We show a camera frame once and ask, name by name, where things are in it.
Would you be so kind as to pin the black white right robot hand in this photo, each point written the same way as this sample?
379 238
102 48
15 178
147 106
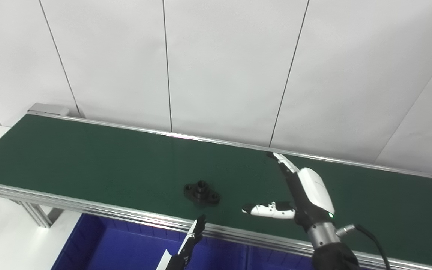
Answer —
313 195

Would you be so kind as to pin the grey conveyor motor housing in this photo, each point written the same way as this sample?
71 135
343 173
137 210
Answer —
49 109

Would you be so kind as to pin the blue plastic bin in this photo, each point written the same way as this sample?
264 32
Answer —
276 262
126 251

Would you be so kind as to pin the green conveyor belt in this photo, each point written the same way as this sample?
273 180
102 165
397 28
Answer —
88 207
107 161

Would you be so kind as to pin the black flanged machine part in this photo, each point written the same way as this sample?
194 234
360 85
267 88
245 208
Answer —
201 193

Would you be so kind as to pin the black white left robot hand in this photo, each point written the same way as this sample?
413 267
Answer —
186 249

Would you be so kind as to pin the aluminium conveyor leg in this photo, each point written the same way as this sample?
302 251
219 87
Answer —
38 215

